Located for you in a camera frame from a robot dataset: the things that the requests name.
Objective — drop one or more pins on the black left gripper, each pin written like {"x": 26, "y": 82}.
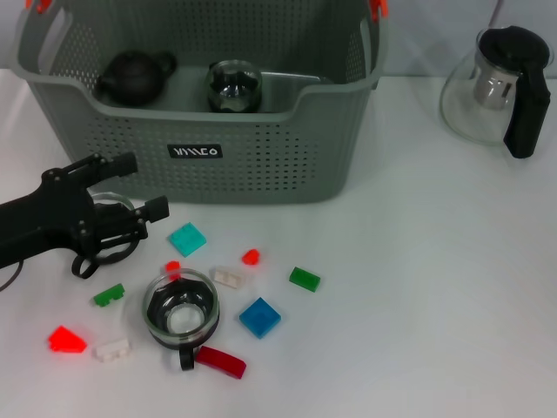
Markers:
{"x": 39, "y": 222}

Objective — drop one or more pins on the glass teacup black sleeve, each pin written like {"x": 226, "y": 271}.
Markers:
{"x": 109, "y": 202}
{"x": 180, "y": 324}
{"x": 235, "y": 87}

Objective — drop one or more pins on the grey perforated plastic storage basket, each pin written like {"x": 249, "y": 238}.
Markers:
{"x": 261, "y": 165}

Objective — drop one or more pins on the teal square toy brick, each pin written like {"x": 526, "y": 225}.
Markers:
{"x": 187, "y": 239}

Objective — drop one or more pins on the small red toy brick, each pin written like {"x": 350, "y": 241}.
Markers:
{"x": 173, "y": 266}
{"x": 251, "y": 257}

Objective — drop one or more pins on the black clay teapot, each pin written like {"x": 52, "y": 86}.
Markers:
{"x": 130, "y": 78}

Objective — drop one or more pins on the green notched toy brick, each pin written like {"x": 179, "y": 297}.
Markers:
{"x": 109, "y": 294}

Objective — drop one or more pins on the white toy brick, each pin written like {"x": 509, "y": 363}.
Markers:
{"x": 228, "y": 277}
{"x": 113, "y": 349}

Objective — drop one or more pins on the red sloped toy brick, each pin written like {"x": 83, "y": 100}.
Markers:
{"x": 65, "y": 339}

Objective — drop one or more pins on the blue square toy brick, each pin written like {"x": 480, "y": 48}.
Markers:
{"x": 260, "y": 318}

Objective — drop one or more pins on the green flat toy brick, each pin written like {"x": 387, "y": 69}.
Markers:
{"x": 305, "y": 279}

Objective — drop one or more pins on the dark red curved toy brick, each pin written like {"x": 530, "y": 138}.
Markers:
{"x": 219, "y": 361}

